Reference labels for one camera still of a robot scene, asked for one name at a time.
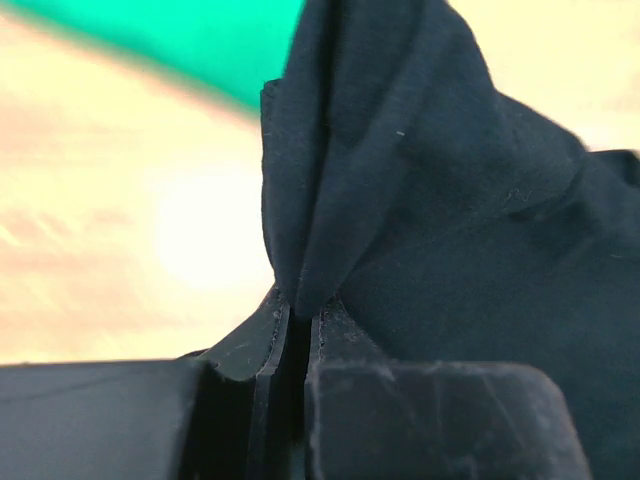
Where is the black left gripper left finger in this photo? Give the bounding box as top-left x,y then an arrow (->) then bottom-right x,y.
1,291 -> 291,480

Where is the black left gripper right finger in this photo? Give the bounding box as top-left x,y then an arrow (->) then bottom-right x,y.
304,301 -> 591,480

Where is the black t shirt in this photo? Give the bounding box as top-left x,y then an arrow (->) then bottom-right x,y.
262,1 -> 639,479

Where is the folded green t shirt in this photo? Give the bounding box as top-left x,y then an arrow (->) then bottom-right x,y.
1,0 -> 303,116

